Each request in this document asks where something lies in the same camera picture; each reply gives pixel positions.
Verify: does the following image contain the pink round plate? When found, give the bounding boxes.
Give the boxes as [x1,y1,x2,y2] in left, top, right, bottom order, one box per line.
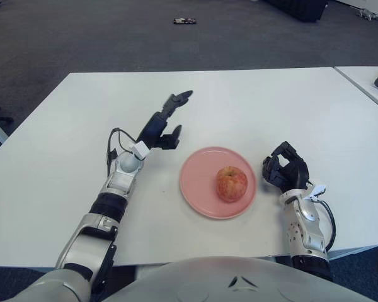
[179,145,258,220]

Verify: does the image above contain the grey toy figure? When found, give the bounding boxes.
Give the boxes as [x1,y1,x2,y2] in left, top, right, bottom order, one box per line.
[356,7,378,21]

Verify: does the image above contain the black box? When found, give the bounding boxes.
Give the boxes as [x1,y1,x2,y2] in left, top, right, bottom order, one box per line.
[263,0,329,23]

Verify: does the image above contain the grey robot torso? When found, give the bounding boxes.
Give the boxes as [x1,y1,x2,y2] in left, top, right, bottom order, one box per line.
[101,255,378,302]

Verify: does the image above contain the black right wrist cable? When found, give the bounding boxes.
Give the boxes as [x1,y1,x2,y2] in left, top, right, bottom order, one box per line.
[314,199,338,253]

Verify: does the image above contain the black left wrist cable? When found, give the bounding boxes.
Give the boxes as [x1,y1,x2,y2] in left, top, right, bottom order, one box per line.
[106,126,137,177]

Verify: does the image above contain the red apple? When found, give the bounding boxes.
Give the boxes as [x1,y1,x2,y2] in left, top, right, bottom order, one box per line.
[215,165,249,203]

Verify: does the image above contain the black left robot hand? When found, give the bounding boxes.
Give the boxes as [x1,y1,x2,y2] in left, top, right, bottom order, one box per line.
[134,89,195,152]

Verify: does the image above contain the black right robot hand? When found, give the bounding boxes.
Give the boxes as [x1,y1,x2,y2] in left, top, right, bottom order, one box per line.
[260,140,311,193]

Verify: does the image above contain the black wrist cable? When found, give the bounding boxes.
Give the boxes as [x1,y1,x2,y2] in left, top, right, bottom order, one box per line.
[106,126,137,177]
[314,199,338,253]

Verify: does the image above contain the small dark floor object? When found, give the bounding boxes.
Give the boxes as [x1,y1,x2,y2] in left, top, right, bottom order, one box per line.
[172,17,198,26]

